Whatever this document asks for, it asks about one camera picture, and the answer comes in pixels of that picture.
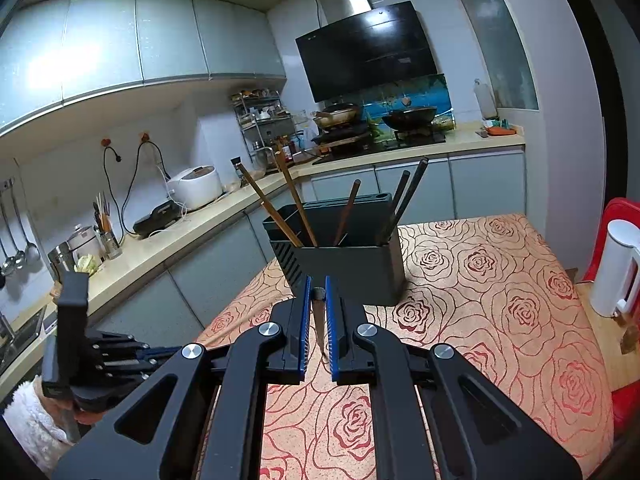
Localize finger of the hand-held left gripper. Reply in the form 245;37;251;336
89;329;152;359
97;347;176;385

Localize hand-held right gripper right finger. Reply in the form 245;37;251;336
324;275;583;480

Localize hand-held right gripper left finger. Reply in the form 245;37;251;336
52;275;315;480

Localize dark brown chopstick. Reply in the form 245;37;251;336
332;179;362;248
311;286;327;361

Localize dark utensil holder box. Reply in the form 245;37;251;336
262;192;407;307

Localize light wooden chopstick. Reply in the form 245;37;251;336
230;156;305;249
274;141;319;248

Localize person's left forearm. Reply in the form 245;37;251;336
2;377;76;476

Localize person's left hand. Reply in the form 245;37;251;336
72;402;108;428

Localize steel kitchen sink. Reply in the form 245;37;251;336
0;305;47;377

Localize steel pot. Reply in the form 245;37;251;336
47;225;101;281

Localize hanging metal ladle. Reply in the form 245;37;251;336
0;182;16;279
4;180;27;269
11;179;42;264

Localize metal utensil jar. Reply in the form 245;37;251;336
92;192;124;261

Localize black countertop grill appliance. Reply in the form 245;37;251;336
132;200;182;240

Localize rose-print tablecloth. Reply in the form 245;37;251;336
192;214;616;480

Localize white rice cooker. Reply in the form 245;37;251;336
166;166;224;211

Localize black gas stove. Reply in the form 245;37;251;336
312;127;448;166

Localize grey lower kitchen cabinets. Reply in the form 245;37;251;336
0;152;527;386

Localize grey kitchen cabinets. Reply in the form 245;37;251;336
0;152;527;386
0;0;287;136

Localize metal spice rack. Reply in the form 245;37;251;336
231;88;301;171

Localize metal frying pan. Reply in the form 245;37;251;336
313;103;361;129

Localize black wok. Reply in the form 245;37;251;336
381;106;439;131

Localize beige kitchen countertop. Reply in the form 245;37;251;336
0;125;527;386

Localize blue scenic backsplash panel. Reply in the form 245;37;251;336
320;73;456;134

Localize orange scrubber on counter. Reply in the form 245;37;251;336
475;118;519;139

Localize wooden board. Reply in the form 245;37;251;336
575;280;640;392

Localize black range hood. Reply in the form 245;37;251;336
295;0;439;104

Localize white electric kettle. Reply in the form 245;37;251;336
589;220;640;319

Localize grey upper kitchen cabinets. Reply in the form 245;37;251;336
0;0;287;136

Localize red plastic chair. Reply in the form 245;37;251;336
580;197;640;436

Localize frosted glass window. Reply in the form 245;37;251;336
450;0;540;111

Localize black power cord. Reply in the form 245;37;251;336
122;132;169;234
100;136;139;236

